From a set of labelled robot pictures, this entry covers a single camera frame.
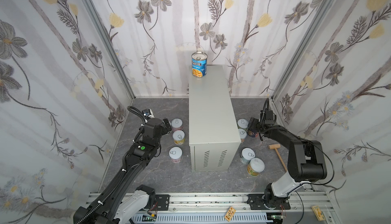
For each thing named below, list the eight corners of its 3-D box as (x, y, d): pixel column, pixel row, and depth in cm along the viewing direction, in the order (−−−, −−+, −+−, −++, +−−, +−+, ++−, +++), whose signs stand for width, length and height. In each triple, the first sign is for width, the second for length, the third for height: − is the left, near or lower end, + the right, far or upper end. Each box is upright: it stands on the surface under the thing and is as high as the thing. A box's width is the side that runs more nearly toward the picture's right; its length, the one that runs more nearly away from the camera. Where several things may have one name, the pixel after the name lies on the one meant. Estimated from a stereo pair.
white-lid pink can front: (169, 163, 89) (168, 159, 84) (171, 150, 94) (169, 145, 89) (181, 163, 89) (180, 159, 84) (182, 150, 94) (181, 145, 89)
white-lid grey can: (240, 164, 89) (243, 160, 84) (238, 151, 94) (240, 147, 89) (253, 164, 89) (257, 160, 84) (250, 151, 94) (253, 147, 89)
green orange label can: (247, 176, 85) (252, 171, 78) (245, 163, 89) (249, 158, 83) (261, 176, 85) (266, 171, 78) (258, 163, 89) (262, 158, 83)
